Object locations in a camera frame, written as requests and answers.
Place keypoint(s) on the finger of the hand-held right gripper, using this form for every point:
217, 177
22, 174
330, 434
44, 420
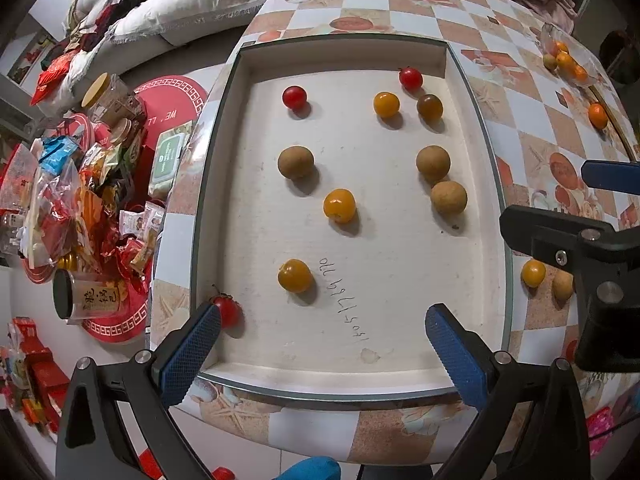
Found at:
550, 237
612, 176

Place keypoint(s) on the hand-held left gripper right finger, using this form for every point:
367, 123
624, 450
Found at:
456, 355

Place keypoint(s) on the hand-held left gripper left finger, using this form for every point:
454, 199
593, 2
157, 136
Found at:
192, 355

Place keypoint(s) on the red cherry tomato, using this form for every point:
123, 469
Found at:
294, 96
410, 78
226, 310

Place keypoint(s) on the white shallow box tray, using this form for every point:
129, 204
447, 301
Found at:
390, 260

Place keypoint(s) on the yellow cherry tomato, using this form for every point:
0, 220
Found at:
339, 205
386, 104
533, 273
294, 275

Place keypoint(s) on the amber cherry tomato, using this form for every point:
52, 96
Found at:
429, 107

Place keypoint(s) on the orange tomato on table edge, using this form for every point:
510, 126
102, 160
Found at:
597, 115

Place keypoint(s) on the red round mat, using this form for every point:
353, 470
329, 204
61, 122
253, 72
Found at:
117, 322
170, 102

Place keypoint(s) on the pink packet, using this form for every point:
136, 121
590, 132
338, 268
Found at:
600, 425

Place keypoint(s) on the small orange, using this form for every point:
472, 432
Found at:
580, 73
566, 61
560, 48

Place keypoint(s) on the jar with black lid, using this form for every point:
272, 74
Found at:
75, 297

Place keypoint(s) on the small white snack packets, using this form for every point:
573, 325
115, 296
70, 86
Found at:
142, 221

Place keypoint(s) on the clear plastic bag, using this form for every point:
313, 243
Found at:
550, 35

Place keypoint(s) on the red gift boxes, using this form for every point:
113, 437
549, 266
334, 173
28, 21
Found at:
35, 380

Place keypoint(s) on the blue object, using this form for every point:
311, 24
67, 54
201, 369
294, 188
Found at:
310, 467

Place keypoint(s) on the green wet wipes pack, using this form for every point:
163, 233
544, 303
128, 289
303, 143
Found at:
167, 160

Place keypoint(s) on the pile of snack packets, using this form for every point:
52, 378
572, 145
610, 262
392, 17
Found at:
70, 195

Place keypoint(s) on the small jar with cork lid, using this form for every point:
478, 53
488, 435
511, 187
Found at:
125, 135

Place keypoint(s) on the glass jar with yellow lid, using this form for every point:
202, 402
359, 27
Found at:
106, 96

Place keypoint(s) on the red snack bag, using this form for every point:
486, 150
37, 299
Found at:
54, 79

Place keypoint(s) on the white cushion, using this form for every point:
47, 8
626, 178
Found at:
175, 15

